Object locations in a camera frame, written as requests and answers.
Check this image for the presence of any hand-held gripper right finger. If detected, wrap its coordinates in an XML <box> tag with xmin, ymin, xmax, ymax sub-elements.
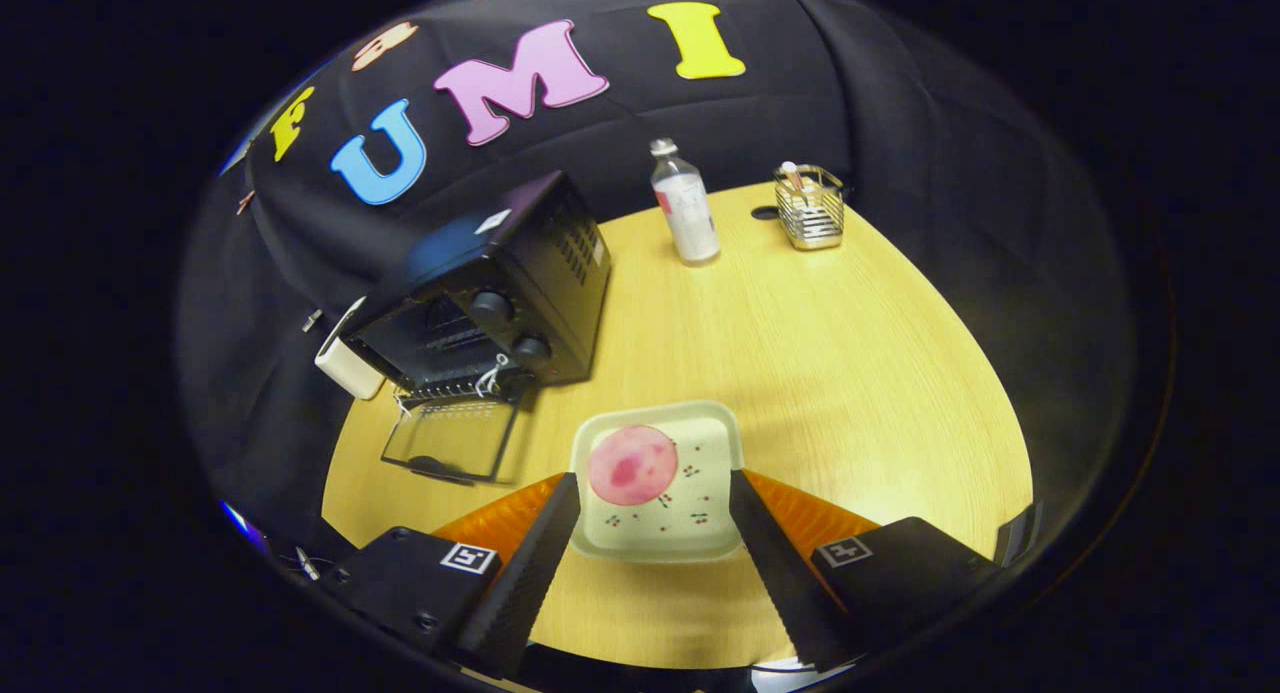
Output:
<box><xmin>729</xmin><ymin>468</ymin><xmax>1001</xmax><ymax>672</ymax></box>

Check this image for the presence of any black toaster oven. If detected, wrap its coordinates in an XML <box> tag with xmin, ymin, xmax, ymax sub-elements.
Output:
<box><xmin>345</xmin><ymin>170</ymin><xmax>612</xmax><ymax>485</ymax></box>

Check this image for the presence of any pink round ham slice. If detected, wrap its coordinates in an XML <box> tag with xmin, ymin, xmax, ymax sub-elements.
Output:
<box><xmin>588</xmin><ymin>425</ymin><xmax>680</xmax><ymax>506</ymax></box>

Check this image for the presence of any metal wire basket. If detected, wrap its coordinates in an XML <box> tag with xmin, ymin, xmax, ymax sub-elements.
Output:
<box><xmin>773</xmin><ymin>163</ymin><xmax>847</xmax><ymax>251</ymax></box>

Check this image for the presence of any clear plastic bottle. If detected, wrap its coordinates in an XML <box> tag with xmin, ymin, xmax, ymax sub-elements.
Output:
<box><xmin>649</xmin><ymin>138</ymin><xmax>721</xmax><ymax>266</ymax></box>

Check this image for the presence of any white toaster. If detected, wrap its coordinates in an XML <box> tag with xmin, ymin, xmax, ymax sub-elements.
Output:
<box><xmin>315</xmin><ymin>298</ymin><xmax>387</xmax><ymax>401</ymax></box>

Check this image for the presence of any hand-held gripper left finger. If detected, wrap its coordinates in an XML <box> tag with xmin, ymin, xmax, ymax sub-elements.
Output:
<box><xmin>330</xmin><ymin>472</ymin><xmax>582</xmax><ymax>680</ymax></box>

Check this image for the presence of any cream cherry print tray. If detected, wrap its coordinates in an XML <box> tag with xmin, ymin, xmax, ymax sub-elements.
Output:
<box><xmin>569</xmin><ymin>400</ymin><xmax>747</xmax><ymax>563</ymax></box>

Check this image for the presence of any black backdrop cloth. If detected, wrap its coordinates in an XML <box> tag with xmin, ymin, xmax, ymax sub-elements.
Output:
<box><xmin>180</xmin><ymin>0</ymin><xmax>1141</xmax><ymax>544</ymax></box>

